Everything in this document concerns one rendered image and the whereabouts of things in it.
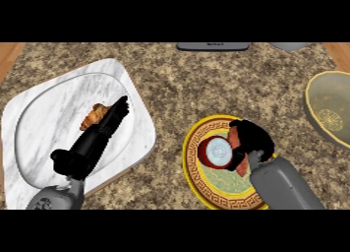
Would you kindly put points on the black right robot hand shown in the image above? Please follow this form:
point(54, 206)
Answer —
point(253, 136)

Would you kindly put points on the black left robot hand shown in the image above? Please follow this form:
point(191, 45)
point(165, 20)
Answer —
point(92, 144)

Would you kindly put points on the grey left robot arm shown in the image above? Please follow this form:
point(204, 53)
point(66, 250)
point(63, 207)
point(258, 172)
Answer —
point(57, 196)

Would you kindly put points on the reddish brown sweet potato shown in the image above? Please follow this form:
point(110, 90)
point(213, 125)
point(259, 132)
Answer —
point(235, 138)

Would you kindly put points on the white marble plate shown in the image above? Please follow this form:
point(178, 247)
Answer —
point(70, 131)

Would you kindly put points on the yellow patterned round plate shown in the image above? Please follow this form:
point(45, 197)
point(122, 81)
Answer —
point(221, 183)

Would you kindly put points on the olive green bowl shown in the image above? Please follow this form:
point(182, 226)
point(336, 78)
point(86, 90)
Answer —
point(334, 111)

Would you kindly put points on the orange croissant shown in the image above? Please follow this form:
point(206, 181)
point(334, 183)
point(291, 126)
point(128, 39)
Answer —
point(92, 117)

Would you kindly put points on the pale grey round object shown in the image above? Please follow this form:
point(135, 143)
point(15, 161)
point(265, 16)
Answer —
point(290, 45)

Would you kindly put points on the dark grey flat appliance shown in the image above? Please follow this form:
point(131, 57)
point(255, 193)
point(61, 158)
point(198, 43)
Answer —
point(213, 46)

